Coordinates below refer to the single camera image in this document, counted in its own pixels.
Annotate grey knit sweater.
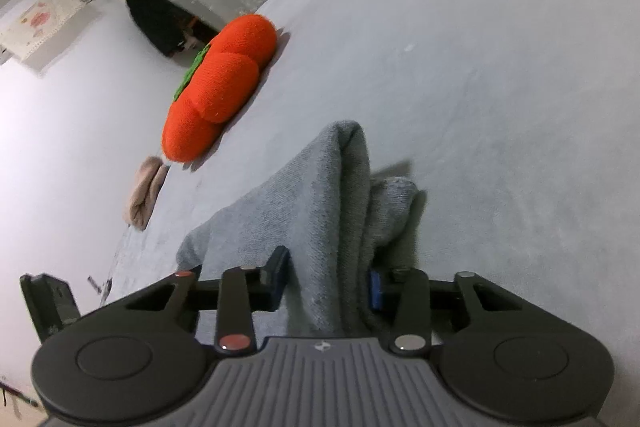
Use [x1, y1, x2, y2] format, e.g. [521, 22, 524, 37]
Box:
[176, 120, 421, 339]

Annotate orange pumpkin cushion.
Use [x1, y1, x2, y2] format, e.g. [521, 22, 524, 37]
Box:
[162, 14, 278, 164]

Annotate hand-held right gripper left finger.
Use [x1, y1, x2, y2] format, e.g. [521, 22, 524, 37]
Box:
[125, 246, 292, 356]

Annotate covered air conditioner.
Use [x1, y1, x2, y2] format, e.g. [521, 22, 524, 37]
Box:
[0, 0, 87, 64]

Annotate beige folded cloth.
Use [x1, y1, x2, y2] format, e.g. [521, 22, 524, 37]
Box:
[123, 157, 170, 232]

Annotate black hanging jacket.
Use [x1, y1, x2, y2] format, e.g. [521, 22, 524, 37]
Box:
[125, 0, 222, 59]

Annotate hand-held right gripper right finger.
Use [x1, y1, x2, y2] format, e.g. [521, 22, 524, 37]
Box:
[368, 266, 524, 355]

